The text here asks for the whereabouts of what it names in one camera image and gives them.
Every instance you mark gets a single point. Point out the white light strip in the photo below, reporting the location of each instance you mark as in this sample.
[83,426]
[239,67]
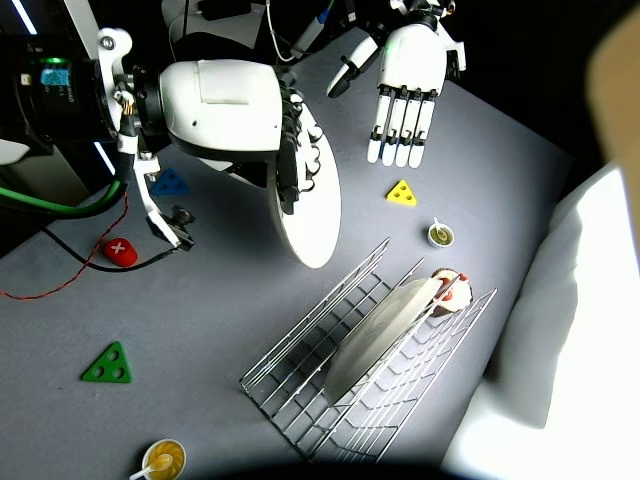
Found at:
[24,16]

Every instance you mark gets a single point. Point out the tan blurred object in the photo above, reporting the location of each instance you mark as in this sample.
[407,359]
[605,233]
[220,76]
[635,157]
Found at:
[620,100]

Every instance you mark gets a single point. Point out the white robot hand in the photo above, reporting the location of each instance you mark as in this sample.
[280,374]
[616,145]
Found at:
[412,55]
[220,105]

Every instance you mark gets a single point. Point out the small white bowl green filling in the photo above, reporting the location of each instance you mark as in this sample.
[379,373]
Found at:
[447,239]

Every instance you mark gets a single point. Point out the green triangle block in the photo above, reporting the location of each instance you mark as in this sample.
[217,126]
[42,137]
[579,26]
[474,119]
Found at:
[107,378]

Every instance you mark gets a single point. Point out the blue triangle block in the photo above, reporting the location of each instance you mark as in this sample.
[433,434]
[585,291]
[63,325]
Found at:
[172,186]

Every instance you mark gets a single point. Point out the small white spoon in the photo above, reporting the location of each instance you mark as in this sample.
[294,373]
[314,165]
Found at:
[438,227]

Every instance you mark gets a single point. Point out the white bowl yellow filling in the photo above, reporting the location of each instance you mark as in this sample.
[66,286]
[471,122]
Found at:
[172,450]

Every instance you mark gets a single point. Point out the toy cupcake with strawberries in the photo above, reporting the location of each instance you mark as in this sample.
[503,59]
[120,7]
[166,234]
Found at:
[460,297]

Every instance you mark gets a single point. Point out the large white blurred object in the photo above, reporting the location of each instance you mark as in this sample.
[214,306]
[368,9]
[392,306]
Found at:
[575,350]

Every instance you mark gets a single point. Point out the red cylinder with white cross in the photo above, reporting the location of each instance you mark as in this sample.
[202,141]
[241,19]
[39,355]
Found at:
[120,255]

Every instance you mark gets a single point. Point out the white plastic spoon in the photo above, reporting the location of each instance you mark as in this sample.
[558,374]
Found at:
[160,462]

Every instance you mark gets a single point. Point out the yellow triangle block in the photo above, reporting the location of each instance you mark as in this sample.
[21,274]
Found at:
[401,199]

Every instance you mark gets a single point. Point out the white frame post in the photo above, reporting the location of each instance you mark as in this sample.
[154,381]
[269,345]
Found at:
[85,25]

